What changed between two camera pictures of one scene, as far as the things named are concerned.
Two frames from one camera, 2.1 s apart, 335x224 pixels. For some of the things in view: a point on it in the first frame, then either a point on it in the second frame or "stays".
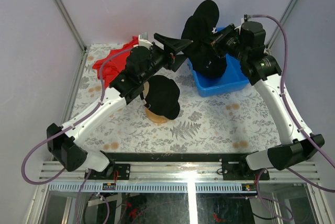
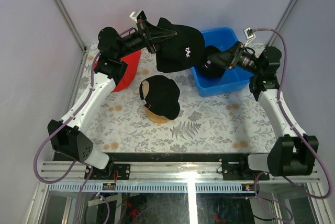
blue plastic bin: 233,79 stays
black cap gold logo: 163,97 stays
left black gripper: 172,45 → 145,36
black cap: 205,60 stays
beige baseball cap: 146,86 stays
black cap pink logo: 200,26 → 185,50
